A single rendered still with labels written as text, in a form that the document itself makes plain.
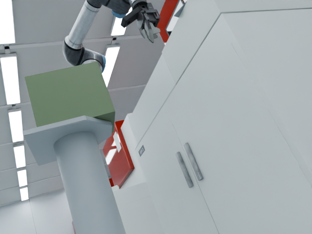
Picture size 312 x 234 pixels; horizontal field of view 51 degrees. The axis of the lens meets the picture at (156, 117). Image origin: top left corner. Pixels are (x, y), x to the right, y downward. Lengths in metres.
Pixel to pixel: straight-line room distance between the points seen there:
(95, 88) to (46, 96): 0.18
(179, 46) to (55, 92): 0.48
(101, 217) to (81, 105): 0.40
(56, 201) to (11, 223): 1.17
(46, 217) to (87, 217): 8.07
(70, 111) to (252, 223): 0.71
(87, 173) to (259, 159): 0.59
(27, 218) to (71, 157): 8.04
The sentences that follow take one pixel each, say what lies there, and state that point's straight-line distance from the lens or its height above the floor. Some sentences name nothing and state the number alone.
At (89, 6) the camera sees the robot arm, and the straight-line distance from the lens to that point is 1.64.
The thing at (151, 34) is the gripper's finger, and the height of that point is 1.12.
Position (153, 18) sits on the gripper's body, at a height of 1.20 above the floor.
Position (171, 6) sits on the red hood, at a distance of 2.33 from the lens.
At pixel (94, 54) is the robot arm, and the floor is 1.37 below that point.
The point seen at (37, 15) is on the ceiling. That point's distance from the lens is 3.55.
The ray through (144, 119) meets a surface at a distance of 1.50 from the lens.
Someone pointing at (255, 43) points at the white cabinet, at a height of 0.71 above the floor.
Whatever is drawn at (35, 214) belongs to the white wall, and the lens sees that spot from 9.23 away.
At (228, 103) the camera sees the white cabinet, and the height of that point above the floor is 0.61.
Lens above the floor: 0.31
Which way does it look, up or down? 22 degrees up
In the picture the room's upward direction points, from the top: 22 degrees counter-clockwise
